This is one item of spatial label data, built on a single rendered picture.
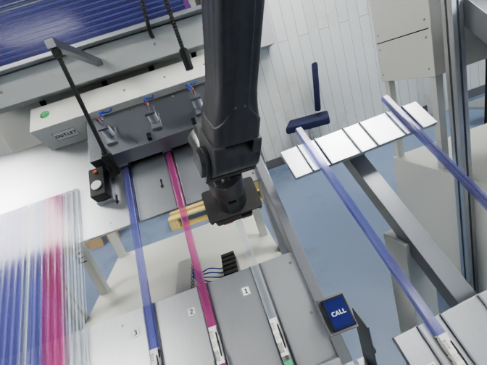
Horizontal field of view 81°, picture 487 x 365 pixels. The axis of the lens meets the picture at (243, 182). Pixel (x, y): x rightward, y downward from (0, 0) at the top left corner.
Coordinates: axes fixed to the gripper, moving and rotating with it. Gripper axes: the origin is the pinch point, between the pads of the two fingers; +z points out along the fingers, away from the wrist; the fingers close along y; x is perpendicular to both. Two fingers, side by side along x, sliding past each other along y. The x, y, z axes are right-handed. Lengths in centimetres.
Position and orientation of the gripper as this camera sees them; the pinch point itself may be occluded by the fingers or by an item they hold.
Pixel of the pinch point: (236, 215)
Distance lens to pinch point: 61.5
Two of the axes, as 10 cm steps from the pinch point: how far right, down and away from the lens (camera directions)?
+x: 3.2, 8.4, -4.4
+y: -9.4, 3.2, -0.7
